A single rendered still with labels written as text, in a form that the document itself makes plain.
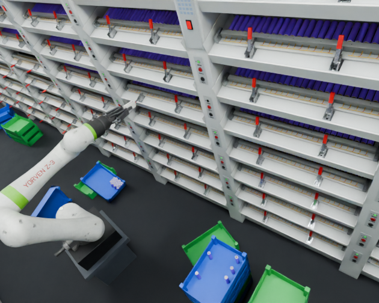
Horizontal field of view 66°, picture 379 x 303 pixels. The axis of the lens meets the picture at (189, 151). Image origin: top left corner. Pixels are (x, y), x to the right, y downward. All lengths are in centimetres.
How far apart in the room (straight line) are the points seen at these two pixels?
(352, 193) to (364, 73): 56
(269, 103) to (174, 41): 44
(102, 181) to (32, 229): 128
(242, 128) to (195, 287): 81
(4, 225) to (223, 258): 100
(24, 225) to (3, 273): 138
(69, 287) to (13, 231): 104
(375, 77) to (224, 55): 46
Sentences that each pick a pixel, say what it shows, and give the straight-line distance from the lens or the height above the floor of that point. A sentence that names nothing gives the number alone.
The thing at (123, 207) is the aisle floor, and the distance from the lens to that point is 236.
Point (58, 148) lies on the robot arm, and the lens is 152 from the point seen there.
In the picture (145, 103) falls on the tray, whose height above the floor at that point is 89.
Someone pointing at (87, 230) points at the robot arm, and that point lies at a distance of 153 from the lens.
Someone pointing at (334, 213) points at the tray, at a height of 52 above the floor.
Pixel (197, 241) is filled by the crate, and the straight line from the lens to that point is 201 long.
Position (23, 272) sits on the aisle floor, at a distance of 256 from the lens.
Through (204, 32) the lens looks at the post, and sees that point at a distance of 107.
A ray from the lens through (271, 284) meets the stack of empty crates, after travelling 154.
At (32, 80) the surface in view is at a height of 73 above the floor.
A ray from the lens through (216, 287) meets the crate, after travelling 155.
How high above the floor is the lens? 179
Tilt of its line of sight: 46 degrees down
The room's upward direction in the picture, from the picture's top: 19 degrees counter-clockwise
